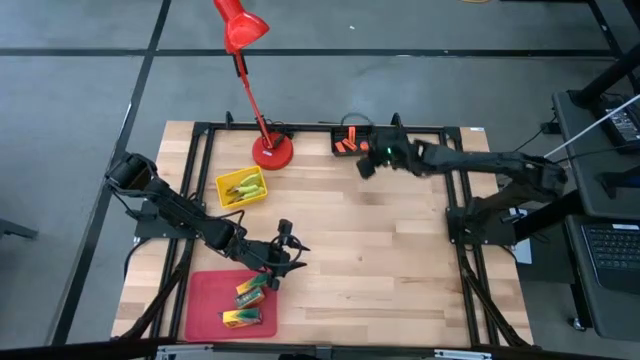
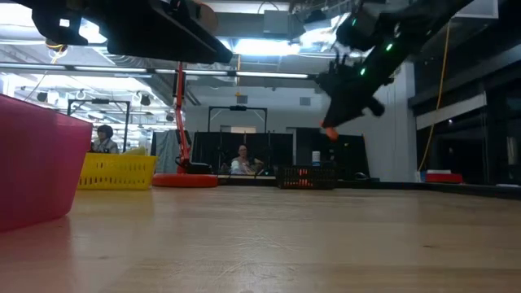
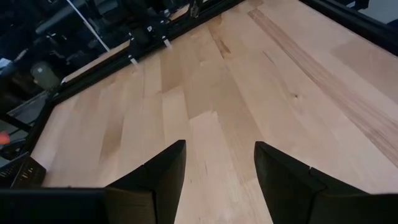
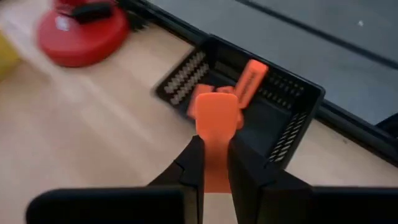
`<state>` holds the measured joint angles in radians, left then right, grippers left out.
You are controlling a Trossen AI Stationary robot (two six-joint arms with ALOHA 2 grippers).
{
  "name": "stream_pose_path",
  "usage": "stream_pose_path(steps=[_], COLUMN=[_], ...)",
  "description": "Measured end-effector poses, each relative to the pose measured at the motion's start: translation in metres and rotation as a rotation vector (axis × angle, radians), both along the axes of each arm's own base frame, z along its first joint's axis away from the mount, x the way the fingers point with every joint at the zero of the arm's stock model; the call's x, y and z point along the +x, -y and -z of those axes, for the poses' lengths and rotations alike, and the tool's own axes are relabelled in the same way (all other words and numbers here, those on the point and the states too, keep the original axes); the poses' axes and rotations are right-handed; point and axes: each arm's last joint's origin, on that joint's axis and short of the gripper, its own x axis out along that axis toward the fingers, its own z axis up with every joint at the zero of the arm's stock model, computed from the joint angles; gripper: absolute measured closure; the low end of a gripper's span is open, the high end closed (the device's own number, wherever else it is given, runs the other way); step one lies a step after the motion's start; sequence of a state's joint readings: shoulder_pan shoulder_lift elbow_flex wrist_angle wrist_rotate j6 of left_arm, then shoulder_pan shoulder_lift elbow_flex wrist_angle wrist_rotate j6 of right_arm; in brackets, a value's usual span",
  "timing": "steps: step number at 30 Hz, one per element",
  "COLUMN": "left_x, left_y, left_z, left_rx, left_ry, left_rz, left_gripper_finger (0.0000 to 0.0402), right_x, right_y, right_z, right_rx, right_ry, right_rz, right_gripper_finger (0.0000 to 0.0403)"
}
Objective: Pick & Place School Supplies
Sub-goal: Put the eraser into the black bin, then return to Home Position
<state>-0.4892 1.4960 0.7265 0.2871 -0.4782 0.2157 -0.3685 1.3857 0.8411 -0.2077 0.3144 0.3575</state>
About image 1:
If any black mesh basket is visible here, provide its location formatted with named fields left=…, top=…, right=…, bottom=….
left=330, top=126, right=374, bottom=159

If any white paper sheet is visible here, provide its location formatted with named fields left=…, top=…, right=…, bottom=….
left=512, top=209, right=534, bottom=266

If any pink-red plastic bin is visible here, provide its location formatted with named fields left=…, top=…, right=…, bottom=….
left=183, top=269, right=279, bottom=342

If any white cable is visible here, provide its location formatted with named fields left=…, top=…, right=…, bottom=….
left=543, top=93, right=640, bottom=160

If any black side desk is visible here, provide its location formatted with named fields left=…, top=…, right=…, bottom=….
left=552, top=89, right=640, bottom=341

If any silver bracket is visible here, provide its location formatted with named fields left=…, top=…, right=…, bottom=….
left=433, top=348, right=494, bottom=360
left=154, top=343, right=214, bottom=360

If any yellow plastic basket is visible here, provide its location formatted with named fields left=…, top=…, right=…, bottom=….
left=214, top=165, right=269, bottom=210

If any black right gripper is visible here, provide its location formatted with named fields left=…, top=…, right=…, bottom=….
left=355, top=127, right=416, bottom=180

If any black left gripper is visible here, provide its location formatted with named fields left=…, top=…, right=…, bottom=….
left=238, top=218, right=311, bottom=291

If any black table frame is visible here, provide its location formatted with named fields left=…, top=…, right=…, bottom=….
left=110, top=110, right=534, bottom=351

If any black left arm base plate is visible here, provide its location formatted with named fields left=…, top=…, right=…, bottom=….
left=134, top=199, right=204, bottom=240

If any red desk lamp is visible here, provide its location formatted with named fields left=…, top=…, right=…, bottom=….
left=212, top=0, right=295, bottom=172

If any black keyboard device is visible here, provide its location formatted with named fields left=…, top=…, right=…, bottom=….
left=602, top=97, right=640, bottom=151

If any black stand leg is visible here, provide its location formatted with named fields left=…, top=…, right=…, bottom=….
left=0, top=218, right=40, bottom=241

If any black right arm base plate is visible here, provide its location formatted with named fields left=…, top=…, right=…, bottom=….
left=446, top=207, right=519, bottom=247

